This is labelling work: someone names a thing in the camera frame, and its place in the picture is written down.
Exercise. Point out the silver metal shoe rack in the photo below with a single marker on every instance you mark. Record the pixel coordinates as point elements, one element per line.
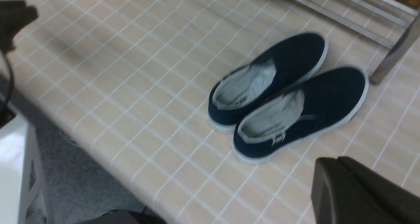
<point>393,25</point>

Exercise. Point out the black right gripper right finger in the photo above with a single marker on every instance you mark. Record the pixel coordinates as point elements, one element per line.
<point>345,191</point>

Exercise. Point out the dark object bottom left corner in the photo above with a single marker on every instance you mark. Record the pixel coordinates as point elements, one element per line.
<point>122,216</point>

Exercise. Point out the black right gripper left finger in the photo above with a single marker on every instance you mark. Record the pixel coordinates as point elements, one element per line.
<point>14,16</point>

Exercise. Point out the navy slip-on shoe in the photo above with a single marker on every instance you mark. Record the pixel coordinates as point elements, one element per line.
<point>319,104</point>
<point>284,65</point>

